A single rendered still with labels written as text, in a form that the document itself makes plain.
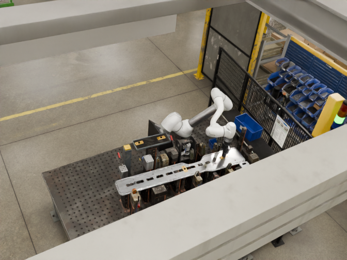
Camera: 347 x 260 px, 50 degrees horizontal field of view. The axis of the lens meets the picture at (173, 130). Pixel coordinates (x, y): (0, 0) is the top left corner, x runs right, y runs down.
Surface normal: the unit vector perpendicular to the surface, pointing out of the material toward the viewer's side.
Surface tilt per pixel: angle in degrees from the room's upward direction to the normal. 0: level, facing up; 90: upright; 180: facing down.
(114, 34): 90
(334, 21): 90
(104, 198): 0
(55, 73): 0
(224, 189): 0
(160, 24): 90
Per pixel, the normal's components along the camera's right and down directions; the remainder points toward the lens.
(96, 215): 0.09, -0.74
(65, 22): 0.51, 0.61
